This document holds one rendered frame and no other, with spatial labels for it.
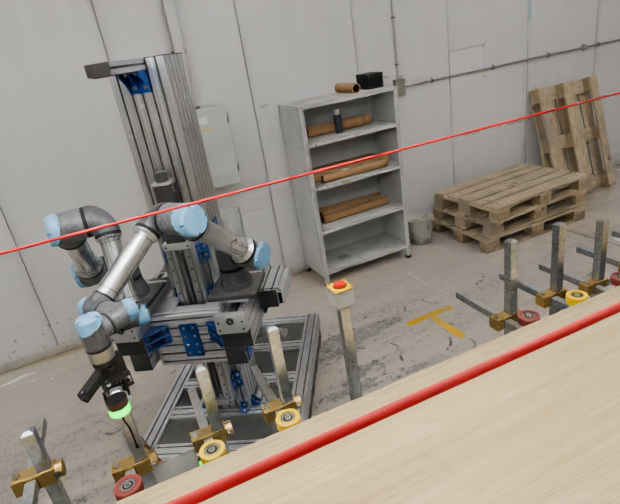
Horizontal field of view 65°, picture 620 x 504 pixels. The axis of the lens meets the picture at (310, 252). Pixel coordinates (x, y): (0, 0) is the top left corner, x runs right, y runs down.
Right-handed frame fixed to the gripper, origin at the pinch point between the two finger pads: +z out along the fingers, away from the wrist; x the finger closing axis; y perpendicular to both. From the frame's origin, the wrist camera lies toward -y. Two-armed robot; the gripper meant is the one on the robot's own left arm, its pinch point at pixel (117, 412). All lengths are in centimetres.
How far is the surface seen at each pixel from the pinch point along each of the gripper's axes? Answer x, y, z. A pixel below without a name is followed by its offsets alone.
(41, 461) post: -4.4, -24.3, -2.4
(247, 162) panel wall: 199, 205, -10
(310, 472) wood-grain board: -61, 27, 9
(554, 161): 63, 493, 63
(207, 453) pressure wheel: -31.4, 12.4, 8.1
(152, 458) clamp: -14.1, 1.4, 12.2
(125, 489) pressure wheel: -23.4, -10.4, 7.8
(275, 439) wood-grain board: -43, 29, 9
